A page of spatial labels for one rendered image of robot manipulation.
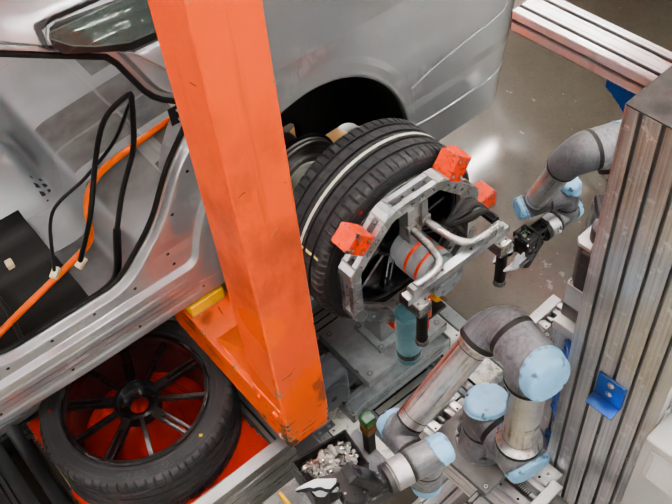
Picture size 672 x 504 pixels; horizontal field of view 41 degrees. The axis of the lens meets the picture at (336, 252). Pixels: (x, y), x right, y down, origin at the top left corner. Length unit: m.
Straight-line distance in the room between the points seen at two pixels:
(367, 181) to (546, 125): 2.06
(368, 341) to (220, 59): 1.90
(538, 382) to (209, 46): 0.95
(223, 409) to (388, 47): 1.29
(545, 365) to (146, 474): 1.49
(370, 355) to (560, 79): 2.08
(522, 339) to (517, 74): 3.06
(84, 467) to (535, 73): 3.07
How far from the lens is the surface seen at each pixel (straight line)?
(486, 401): 2.35
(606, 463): 2.48
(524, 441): 2.22
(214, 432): 2.99
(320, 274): 2.74
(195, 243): 2.82
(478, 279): 3.90
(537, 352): 1.94
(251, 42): 1.77
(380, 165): 2.69
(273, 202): 2.05
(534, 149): 4.47
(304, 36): 2.63
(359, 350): 3.42
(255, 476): 3.06
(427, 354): 3.47
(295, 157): 3.03
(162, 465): 2.97
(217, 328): 2.99
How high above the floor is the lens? 3.07
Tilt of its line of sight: 50 degrees down
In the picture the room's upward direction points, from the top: 7 degrees counter-clockwise
